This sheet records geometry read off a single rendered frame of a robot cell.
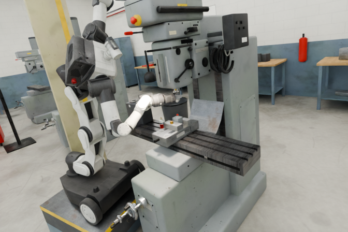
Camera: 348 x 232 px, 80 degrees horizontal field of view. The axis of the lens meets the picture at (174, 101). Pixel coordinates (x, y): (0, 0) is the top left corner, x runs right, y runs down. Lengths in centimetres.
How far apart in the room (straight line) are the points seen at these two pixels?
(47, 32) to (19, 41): 738
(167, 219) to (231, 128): 83
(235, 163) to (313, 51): 434
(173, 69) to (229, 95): 55
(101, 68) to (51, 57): 154
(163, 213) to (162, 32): 111
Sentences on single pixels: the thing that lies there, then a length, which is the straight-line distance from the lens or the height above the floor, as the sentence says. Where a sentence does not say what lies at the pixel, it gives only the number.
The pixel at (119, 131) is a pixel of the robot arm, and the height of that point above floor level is 116.
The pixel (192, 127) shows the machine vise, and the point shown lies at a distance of 160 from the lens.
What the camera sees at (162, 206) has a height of 66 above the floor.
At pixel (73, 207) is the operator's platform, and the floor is 40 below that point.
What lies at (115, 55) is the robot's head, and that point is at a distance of 136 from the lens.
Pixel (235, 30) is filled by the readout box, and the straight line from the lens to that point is 140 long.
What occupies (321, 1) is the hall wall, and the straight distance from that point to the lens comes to 532.
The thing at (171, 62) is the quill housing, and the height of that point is 149.
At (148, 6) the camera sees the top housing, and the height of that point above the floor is 181.
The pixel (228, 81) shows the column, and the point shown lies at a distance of 166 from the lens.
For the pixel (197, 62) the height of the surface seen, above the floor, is 145.
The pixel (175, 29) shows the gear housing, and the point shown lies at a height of 168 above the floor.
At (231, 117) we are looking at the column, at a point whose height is 97.
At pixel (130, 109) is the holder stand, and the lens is 198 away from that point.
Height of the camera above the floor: 162
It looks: 16 degrees down
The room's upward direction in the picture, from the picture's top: 8 degrees counter-clockwise
